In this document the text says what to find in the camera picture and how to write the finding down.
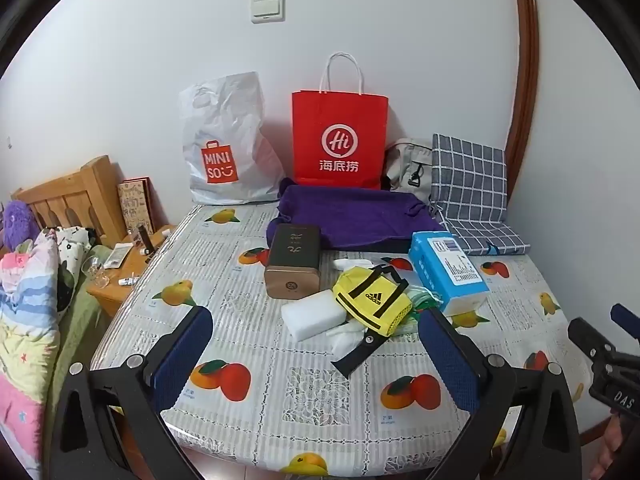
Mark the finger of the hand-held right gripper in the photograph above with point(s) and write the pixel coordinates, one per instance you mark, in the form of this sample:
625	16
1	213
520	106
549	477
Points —
587	337
625	317

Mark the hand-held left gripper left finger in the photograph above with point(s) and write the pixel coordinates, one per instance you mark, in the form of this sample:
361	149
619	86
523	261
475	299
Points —
182	355

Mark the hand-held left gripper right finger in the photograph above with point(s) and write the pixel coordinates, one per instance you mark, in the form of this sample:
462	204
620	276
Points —
450	360

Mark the green and white pouch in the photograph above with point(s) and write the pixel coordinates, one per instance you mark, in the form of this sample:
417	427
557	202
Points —
425	300

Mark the yellow mesh bag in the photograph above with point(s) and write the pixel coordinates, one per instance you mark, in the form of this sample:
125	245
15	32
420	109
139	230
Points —
372	305

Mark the white foam block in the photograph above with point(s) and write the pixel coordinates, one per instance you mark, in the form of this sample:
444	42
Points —
312	315

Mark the small white oval item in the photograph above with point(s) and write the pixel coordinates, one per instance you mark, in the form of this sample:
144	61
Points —
352	263

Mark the purple fabric storage box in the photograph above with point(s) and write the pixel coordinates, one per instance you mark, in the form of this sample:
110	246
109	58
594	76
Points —
350	215

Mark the person's right hand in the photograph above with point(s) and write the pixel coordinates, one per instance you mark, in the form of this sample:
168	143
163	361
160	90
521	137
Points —
607	445

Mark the blue tissue pack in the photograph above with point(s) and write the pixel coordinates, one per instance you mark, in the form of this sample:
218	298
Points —
445	270

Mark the small white tube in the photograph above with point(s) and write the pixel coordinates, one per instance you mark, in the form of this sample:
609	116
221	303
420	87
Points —
127	280

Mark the wooden nightstand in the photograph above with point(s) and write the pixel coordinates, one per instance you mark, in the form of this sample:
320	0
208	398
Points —
125	272

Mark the green bedsheet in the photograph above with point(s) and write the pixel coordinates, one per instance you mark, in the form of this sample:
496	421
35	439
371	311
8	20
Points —
80	330

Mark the dark small bottle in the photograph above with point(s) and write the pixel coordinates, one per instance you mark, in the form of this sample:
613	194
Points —
146	242

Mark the white packet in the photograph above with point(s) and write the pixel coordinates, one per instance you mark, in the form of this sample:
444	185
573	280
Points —
117	255

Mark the glass cup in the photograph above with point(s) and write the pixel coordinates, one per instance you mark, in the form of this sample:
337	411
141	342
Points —
95	270

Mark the fruit print tablecloth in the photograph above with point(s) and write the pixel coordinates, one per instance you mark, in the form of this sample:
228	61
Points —
300	400

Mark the brown tin box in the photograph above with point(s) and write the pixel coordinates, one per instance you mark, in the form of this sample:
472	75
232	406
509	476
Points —
292	260

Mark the black and white pillow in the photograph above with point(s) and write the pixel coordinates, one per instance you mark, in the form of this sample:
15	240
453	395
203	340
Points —
70	255

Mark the patterned book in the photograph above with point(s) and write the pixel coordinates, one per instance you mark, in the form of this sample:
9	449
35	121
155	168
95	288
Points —
136	205

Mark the colourful quilt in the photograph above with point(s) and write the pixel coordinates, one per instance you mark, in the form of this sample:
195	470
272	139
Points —
25	335

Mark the grey checked folded cloth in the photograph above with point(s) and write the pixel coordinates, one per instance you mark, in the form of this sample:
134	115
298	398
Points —
470	190

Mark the wooden headboard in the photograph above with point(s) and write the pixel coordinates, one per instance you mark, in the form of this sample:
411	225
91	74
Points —
75	195

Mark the grey backpack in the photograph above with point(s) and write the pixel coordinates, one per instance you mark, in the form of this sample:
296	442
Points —
407	165

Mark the purple plush toy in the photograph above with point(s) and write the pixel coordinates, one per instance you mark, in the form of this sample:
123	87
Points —
17	225

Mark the white plastic shopping bag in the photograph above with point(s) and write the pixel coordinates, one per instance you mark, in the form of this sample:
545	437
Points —
225	145

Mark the red paper bag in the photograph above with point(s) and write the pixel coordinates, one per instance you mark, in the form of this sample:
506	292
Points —
340	135

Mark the brown wooden door frame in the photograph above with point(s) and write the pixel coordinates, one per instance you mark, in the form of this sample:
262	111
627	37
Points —
527	75

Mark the white light switch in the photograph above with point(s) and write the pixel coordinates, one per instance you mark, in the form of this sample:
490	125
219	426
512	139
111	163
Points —
268	9

